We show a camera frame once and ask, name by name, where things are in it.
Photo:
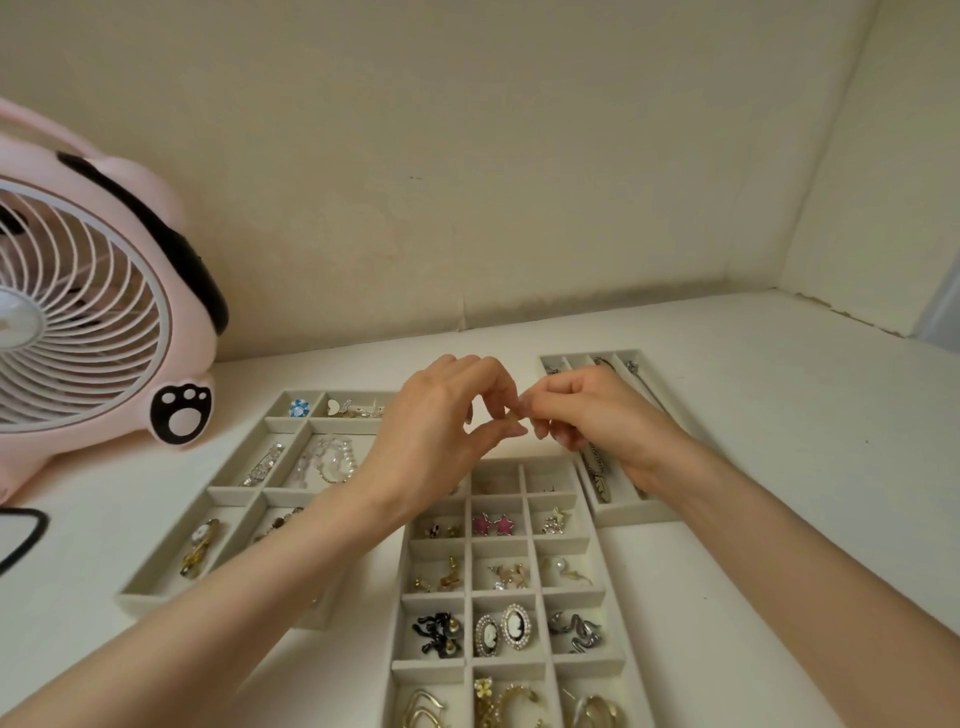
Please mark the person's left hand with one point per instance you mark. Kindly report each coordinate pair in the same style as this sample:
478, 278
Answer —
435, 435

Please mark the person's right hand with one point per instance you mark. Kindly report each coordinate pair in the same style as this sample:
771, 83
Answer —
615, 420

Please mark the rhinestone bow brooch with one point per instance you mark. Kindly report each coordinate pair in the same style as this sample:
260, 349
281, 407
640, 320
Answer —
364, 409

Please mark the grey necklace tray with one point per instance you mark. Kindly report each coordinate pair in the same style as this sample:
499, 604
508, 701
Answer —
630, 514

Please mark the checkered star earring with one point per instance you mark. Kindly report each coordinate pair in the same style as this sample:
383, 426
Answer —
433, 531

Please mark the pink star earring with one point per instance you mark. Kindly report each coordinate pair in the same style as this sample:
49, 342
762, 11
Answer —
481, 525
505, 524

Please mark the white heart brooch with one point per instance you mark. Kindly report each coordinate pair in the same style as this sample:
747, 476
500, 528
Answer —
332, 407

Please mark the crystal stud earring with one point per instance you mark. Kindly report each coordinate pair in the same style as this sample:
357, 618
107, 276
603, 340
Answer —
555, 521

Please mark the gold bow stud earring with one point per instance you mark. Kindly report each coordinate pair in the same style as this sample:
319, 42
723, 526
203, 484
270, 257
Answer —
450, 579

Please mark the small gold stud earring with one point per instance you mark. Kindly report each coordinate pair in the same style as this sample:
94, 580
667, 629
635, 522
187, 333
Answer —
420, 585

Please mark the pearl drop earring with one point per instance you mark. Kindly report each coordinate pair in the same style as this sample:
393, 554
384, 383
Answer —
559, 564

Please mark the pink bow stud earring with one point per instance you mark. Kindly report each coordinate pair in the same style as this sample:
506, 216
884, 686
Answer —
511, 577

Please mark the grey earring grid tray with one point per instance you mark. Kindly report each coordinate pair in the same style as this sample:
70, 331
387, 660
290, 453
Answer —
469, 596

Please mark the black bow earrings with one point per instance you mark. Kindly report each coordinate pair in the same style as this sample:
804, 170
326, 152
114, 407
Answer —
435, 636

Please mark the oval cameo earring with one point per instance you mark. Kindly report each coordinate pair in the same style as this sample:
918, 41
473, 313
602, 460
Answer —
487, 636
517, 626

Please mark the silver snake earring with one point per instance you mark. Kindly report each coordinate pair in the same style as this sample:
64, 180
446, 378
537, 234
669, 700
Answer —
577, 634

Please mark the gold heart hoop earring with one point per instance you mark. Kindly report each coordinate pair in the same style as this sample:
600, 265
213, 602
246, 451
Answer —
424, 712

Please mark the gold chunky hoop earring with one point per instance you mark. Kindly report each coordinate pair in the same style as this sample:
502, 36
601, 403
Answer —
510, 705

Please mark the shiny wide hoop earring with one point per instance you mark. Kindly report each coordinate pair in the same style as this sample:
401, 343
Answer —
600, 712

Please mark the grey bracelet tray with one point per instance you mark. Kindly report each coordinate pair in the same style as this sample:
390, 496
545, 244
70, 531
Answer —
142, 596

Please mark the person's left forearm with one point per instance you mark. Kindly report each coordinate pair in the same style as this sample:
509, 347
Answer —
187, 622

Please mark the person's right forearm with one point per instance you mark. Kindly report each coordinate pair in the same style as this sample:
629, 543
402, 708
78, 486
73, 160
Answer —
825, 585

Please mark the white table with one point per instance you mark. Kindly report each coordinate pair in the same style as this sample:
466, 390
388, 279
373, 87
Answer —
825, 420

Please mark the white door panel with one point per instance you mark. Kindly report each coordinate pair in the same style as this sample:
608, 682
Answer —
941, 315

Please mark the pink animal-shaped desk fan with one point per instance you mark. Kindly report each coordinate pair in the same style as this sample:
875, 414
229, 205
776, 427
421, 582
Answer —
90, 315

